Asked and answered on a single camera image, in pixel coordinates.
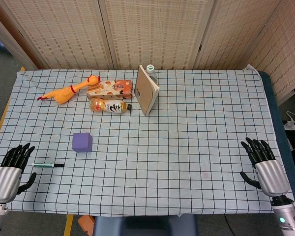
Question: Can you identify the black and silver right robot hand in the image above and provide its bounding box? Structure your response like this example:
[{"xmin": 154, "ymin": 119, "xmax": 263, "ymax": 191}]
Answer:
[{"xmin": 239, "ymin": 137, "xmax": 292, "ymax": 198}]

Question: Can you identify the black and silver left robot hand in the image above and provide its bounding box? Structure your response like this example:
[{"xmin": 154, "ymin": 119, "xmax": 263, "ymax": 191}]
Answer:
[{"xmin": 0, "ymin": 143, "xmax": 37, "ymax": 204}]

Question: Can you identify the green marker with black cap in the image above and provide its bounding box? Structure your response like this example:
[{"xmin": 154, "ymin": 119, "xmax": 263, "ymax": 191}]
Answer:
[{"xmin": 31, "ymin": 162, "xmax": 65, "ymax": 169}]

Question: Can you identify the purple foam cube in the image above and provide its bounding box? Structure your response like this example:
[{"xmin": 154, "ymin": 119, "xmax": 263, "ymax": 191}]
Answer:
[{"xmin": 71, "ymin": 132, "xmax": 93, "ymax": 154}]

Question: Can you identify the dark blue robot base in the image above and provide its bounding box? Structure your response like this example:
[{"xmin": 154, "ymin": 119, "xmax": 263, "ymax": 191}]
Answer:
[{"xmin": 92, "ymin": 214, "xmax": 198, "ymax": 236}]

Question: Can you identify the white black grid tablecloth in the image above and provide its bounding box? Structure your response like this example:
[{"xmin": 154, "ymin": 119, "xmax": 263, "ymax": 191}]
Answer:
[{"xmin": 0, "ymin": 64, "xmax": 295, "ymax": 218}]

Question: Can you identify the dark blue table edge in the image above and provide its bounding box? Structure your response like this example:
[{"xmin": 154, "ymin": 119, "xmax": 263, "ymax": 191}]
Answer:
[{"xmin": 257, "ymin": 70, "xmax": 295, "ymax": 209}]

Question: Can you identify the orange object on floor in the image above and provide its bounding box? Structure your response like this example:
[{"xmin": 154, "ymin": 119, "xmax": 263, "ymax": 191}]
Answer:
[{"xmin": 78, "ymin": 215, "xmax": 95, "ymax": 236}]

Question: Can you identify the yellow rubber chicken toy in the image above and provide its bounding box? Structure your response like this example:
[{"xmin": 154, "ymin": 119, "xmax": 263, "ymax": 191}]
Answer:
[{"xmin": 37, "ymin": 74, "xmax": 101, "ymax": 107}]

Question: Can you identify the orange juice bottle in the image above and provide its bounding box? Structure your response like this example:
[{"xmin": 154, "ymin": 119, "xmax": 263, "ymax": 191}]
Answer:
[{"xmin": 88, "ymin": 97, "xmax": 133, "ymax": 115}]

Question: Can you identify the orange snack box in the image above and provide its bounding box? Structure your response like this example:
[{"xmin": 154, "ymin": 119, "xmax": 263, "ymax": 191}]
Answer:
[{"xmin": 86, "ymin": 79, "xmax": 133, "ymax": 100}]

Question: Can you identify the brown spiral notebook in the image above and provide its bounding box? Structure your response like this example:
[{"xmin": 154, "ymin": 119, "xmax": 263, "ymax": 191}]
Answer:
[{"xmin": 134, "ymin": 64, "xmax": 161, "ymax": 117}]

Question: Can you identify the clear bottle with white cap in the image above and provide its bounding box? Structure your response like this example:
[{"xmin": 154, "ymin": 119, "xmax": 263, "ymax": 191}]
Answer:
[{"xmin": 146, "ymin": 64, "xmax": 159, "ymax": 86}]

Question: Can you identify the beige woven folding screen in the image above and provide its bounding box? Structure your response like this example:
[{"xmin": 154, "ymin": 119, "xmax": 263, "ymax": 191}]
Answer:
[{"xmin": 0, "ymin": 0, "xmax": 295, "ymax": 106}]

